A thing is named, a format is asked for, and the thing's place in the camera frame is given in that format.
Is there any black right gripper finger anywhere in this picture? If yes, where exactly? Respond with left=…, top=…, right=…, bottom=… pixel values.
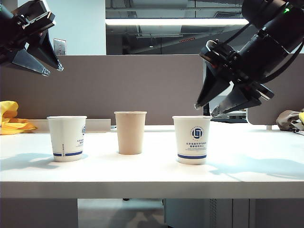
left=194, top=65, right=232, bottom=110
left=211, top=86, right=262, bottom=116

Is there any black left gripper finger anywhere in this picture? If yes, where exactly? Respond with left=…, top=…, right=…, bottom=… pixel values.
left=28, top=30, right=64, bottom=71
left=11, top=48, right=51, bottom=76

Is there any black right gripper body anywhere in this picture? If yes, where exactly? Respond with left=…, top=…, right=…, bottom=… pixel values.
left=199, top=39, right=275, bottom=100

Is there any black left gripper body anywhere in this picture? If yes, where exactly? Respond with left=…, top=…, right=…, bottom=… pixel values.
left=0, top=0, right=57, bottom=65

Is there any white paper cup blue logo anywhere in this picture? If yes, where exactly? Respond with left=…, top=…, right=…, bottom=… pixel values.
left=172, top=115, right=212, bottom=165
left=47, top=115, right=88, bottom=162

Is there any black desk mat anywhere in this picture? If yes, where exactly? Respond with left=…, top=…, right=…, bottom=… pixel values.
left=210, top=117, right=247, bottom=124

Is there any black office chair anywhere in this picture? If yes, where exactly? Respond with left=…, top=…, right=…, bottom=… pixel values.
left=203, top=101, right=211, bottom=121

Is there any brown desk partition panel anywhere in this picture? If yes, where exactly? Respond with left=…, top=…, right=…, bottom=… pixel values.
left=247, top=53, right=304, bottom=130
left=0, top=54, right=204, bottom=126

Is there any white ceiling air vent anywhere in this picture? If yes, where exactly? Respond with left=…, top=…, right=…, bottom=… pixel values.
left=213, top=12, right=243, bottom=19

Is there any brown crumpled cloth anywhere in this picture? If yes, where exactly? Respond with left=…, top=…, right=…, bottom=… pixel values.
left=275, top=108, right=304, bottom=132

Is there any yellow cloth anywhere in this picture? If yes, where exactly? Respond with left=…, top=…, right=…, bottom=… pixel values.
left=0, top=100, right=38, bottom=135

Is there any brown paper cup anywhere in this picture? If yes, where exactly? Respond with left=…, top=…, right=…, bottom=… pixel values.
left=114, top=111, right=147, bottom=155

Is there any grey under-desk cabinet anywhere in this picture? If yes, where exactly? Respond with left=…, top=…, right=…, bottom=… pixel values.
left=163, top=199, right=250, bottom=228

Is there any grey desk side panel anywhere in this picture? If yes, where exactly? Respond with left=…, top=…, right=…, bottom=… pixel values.
left=249, top=199, right=304, bottom=228
left=0, top=198, right=78, bottom=228

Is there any metal wall switch plate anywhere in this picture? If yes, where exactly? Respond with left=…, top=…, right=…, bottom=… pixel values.
left=54, top=38, right=67, bottom=56

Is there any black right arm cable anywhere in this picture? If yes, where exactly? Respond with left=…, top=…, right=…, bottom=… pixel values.
left=261, top=41, right=304, bottom=83

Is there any grey desk cable box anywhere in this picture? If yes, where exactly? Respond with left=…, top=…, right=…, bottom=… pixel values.
left=28, top=118, right=112, bottom=133

